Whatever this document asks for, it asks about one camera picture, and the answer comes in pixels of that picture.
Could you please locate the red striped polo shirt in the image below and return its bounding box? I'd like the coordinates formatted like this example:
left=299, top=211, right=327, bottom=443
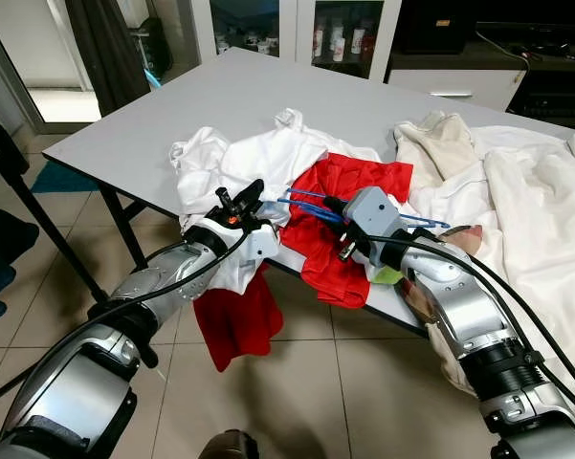
left=282, top=151, right=415, bottom=310

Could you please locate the dark TV stand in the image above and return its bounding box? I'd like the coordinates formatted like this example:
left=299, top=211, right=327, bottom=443
left=387, top=0, right=575, bottom=130

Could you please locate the dark grey curtain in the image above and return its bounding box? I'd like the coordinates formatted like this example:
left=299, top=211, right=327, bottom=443
left=64, top=0, right=155, bottom=117

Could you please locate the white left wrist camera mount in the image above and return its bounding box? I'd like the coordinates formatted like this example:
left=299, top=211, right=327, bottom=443
left=232, top=222, right=281, bottom=265

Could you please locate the black set-top box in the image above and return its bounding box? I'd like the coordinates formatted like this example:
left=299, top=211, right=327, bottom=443
left=510, top=72, right=575, bottom=126

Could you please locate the black device with light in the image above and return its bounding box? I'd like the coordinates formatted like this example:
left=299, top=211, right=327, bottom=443
left=139, top=14, right=174, bottom=79

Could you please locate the white button shirt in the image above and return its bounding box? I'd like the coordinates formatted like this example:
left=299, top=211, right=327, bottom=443
left=409, top=124, right=575, bottom=395

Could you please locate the lime green cloth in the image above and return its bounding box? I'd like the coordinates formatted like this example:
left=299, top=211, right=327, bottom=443
left=371, top=266, right=405, bottom=287

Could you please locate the white drawer with handle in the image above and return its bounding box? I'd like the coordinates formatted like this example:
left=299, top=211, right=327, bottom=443
left=389, top=69, right=527, bottom=112

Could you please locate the blue plastic clothes hanger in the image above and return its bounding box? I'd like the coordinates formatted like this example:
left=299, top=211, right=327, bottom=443
left=279, top=188, right=453, bottom=232

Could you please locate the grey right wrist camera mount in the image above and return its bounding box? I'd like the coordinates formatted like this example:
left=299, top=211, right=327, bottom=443
left=347, top=186, right=405, bottom=267

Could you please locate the white glass door cabinet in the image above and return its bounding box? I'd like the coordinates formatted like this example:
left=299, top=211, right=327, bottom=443
left=191, top=0, right=405, bottom=81

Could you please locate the cream garment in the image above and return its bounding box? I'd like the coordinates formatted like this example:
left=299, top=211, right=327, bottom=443
left=394, top=111, right=481, bottom=192

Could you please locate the black audio speaker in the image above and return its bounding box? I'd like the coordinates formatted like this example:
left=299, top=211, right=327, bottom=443
left=397, top=0, right=480, bottom=55

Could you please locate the white bottle red label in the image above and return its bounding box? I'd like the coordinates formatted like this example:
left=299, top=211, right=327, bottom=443
left=312, top=24, right=327, bottom=60
left=329, top=24, right=346, bottom=63
left=350, top=26, right=369, bottom=60

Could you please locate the black table leg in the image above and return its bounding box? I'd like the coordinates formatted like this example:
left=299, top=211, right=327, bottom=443
left=96, top=186, right=150, bottom=274

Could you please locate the teal floor mat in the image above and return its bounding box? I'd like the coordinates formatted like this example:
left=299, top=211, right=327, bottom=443
left=31, top=161, right=102, bottom=195

